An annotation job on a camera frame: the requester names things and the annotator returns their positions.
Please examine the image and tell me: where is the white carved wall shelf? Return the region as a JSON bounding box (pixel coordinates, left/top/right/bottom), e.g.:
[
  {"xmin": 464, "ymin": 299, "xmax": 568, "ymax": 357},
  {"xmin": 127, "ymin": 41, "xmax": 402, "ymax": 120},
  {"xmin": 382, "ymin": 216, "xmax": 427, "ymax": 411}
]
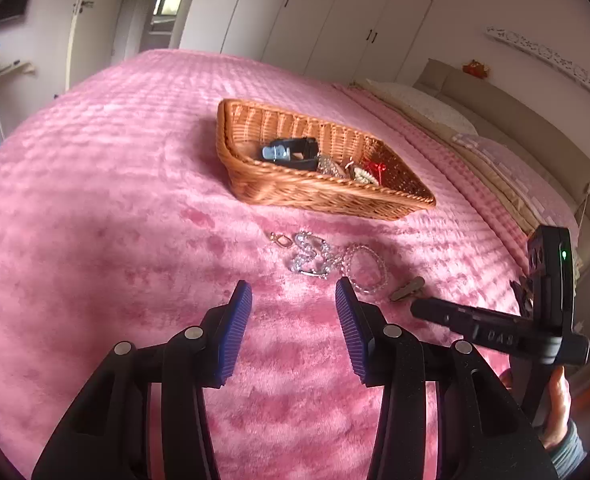
[{"xmin": 485, "ymin": 25, "xmax": 590, "ymax": 109}]

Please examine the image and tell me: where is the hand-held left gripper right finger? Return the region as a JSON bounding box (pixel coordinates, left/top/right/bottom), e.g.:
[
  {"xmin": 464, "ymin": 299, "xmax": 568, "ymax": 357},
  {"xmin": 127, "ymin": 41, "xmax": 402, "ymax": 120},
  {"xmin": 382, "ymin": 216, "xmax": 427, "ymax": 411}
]
[{"xmin": 335, "ymin": 276, "xmax": 560, "ymax": 480}]

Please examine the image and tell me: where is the white patterned pillow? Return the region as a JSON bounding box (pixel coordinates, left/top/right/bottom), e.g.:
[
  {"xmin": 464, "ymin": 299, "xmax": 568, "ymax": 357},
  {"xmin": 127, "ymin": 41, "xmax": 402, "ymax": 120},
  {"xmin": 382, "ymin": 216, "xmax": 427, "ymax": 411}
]
[{"xmin": 365, "ymin": 78, "xmax": 478, "ymax": 136}]

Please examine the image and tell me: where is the red string bracelet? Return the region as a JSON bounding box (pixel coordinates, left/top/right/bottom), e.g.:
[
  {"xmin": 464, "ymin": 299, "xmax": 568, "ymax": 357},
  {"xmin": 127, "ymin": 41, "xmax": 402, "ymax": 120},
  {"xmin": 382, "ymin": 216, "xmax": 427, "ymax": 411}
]
[{"xmin": 364, "ymin": 159, "xmax": 388, "ymax": 183}]

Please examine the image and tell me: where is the pink fluffy blanket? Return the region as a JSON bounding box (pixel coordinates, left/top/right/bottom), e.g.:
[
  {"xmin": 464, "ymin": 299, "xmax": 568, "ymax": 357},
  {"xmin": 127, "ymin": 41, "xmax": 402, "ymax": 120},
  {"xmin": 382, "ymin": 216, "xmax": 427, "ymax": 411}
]
[{"xmin": 0, "ymin": 49, "xmax": 578, "ymax": 480}]

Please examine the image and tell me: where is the person's right forearm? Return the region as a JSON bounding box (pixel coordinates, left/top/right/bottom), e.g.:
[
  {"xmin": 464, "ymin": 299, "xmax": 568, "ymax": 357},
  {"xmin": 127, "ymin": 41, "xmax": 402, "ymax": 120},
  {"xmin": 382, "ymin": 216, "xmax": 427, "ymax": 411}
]
[{"xmin": 549, "ymin": 420, "xmax": 588, "ymax": 480}]

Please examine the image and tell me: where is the clear bead bracelet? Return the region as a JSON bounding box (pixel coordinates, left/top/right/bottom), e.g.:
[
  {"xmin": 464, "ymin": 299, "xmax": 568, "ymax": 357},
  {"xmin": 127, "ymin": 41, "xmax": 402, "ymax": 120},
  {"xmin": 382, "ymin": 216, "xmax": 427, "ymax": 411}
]
[{"xmin": 344, "ymin": 243, "xmax": 389, "ymax": 294}]

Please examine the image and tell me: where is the woven wicker basket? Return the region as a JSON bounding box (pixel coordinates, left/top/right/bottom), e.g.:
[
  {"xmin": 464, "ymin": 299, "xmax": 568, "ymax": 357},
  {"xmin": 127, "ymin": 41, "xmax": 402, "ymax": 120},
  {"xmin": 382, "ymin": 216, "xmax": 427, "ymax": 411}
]
[{"xmin": 217, "ymin": 98, "xmax": 437, "ymax": 222}]

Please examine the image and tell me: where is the beige padded headboard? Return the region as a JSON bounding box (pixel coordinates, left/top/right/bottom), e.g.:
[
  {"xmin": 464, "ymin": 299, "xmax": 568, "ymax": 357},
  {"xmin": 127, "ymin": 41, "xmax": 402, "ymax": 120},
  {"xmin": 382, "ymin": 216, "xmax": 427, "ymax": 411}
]
[{"xmin": 412, "ymin": 57, "xmax": 590, "ymax": 266}]

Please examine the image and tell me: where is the clear crystal chain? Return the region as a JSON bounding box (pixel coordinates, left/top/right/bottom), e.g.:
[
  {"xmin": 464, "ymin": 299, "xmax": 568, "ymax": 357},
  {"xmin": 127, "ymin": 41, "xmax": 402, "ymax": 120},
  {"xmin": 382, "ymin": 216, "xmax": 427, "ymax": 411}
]
[{"xmin": 290, "ymin": 231, "xmax": 337, "ymax": 279}]

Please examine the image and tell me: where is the beige quilt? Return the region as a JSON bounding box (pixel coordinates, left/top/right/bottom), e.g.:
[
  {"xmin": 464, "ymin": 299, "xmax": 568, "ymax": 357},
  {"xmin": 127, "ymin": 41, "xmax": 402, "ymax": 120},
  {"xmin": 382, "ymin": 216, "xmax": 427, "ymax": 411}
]
[{"xmin": 462, "ymin": 152, "xmax": 540, "ymax": 238}]

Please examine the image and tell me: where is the white door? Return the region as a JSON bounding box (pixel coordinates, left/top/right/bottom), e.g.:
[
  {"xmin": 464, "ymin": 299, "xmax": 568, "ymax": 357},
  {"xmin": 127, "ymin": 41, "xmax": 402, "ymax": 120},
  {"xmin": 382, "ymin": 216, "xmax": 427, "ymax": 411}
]
[{"xmin": 68, "ymin": 0, "xmax": 138, "ymax": 92}]

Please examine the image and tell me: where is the white wardrobe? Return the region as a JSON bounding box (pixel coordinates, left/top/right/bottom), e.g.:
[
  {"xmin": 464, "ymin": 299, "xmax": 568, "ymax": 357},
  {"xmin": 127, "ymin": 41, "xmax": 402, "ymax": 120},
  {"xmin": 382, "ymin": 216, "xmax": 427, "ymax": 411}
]
[{"xmin": 180, "ymin": 0, "xmax": 446, "ymax": 86}]

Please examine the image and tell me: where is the gold pearl brooch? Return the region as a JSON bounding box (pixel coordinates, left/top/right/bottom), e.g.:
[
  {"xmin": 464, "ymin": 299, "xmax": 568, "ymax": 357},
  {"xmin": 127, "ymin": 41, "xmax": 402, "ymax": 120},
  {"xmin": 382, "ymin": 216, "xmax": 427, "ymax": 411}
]
[{"xmin": 347, "ymin": 161, "xmax": 377, "ymax": 184}]

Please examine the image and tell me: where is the taupe hair clip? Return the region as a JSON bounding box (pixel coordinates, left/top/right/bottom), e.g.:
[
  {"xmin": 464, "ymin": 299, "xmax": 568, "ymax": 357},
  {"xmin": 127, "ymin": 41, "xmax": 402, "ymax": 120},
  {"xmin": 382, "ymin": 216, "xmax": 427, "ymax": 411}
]
[{"xmin": 389, "ymin": 276, "xmax": 426, "ymax": 302}]

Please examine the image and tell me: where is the person's right hand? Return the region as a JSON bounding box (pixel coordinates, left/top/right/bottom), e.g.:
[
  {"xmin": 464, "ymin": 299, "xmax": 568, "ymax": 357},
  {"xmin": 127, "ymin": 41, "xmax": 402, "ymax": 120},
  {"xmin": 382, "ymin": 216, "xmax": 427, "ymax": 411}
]
[{"xmin": 540, "ymin": 366, "xmax": 574, "ymax": 450}]

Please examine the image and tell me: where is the black wrist watch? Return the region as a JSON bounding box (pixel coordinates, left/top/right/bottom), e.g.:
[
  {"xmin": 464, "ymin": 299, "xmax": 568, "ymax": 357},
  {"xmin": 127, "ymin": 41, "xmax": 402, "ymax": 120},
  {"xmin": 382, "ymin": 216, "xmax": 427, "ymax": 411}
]
[{"xmin": 261, "ymin": 136, "xmax": 322, "ymax": 172}]

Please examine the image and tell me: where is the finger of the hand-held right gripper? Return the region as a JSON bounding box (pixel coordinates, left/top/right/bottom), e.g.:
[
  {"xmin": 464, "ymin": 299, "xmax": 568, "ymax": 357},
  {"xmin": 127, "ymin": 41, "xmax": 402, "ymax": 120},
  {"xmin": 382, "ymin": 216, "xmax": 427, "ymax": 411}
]
[{"xmin": 410, "ymin": 298, "xmax": 476, "ymax": 333}]

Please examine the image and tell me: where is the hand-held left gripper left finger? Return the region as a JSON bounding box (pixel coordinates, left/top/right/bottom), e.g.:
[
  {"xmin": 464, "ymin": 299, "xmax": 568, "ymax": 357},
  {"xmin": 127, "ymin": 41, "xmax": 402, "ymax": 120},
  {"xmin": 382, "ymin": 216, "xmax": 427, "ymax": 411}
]
[{"xmin": 32, "ymin": 280, "xmax": 253, "ymax": 480}]

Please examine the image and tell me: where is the pink checked pillow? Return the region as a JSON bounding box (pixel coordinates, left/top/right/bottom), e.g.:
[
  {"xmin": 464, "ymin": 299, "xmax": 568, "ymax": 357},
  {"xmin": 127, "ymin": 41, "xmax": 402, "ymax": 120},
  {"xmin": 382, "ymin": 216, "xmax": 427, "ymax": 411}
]
[{"xmin": 450, "ymin": 132, "xmax": 576, "ymax": 226}]

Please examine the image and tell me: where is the silver sparkly jewelry piece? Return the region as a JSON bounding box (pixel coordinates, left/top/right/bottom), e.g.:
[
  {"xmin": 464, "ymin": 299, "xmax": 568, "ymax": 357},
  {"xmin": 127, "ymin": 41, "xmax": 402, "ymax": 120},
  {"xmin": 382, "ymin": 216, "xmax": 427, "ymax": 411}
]
[{"xmin": 316, "ymin": 155, "xmax": 348, "ymax": 178}]

